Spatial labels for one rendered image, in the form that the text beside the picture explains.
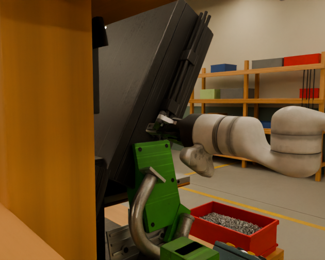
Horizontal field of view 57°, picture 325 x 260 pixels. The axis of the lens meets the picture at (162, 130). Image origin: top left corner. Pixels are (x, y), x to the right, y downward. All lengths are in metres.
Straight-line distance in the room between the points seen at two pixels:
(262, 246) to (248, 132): 0.77
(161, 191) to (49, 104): 0.49
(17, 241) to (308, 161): 0.37
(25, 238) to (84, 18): 0.21
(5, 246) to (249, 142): 0.37
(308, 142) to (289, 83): 6.17
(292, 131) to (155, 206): 0.40
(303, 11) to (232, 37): 1.61
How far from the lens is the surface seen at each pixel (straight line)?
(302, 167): 0.47
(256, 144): 0.50
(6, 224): 0.28
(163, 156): 0.77
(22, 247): 0.23
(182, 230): 0.76
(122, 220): 1.26
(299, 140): 0.46
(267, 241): 1.24
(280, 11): 6.95
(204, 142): 0.54
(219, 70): 6.81
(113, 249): 0.70
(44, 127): 0.31
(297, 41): 6.66
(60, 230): 0.34
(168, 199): 0.77
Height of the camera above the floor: 1.37
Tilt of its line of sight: 5 degrees down
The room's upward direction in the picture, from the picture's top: straight up
